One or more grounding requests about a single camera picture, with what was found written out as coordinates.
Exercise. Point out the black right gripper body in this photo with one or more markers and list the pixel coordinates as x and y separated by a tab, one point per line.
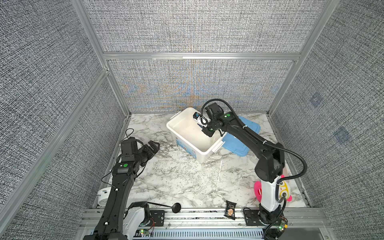
210	128

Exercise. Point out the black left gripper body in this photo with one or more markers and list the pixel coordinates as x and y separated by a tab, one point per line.
145	154

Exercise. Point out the white plastic storage bin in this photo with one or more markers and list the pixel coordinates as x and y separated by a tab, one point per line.
189	136

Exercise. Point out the white glass stirring rod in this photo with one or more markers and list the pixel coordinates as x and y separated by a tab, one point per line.
219	173

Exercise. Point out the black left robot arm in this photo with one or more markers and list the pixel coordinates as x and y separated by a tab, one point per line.
116	222

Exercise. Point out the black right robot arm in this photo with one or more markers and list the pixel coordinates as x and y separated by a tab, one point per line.
269	168

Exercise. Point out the white tape roll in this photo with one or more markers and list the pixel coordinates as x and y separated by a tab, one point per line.
102	196

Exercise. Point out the black snack packet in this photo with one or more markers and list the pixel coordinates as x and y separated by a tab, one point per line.
230	210

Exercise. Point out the pink white plush toy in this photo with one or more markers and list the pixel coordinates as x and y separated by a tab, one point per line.
284	191

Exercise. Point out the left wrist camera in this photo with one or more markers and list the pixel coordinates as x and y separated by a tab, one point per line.
129	146

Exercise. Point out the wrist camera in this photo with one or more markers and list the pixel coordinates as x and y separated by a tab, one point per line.
201	120
129	146

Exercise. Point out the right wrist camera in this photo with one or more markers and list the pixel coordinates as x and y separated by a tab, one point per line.
201	120

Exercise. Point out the black long handled spoon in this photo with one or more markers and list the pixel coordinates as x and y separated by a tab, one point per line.
176	208

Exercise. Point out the aluminium front rail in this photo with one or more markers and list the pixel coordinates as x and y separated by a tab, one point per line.
204	224

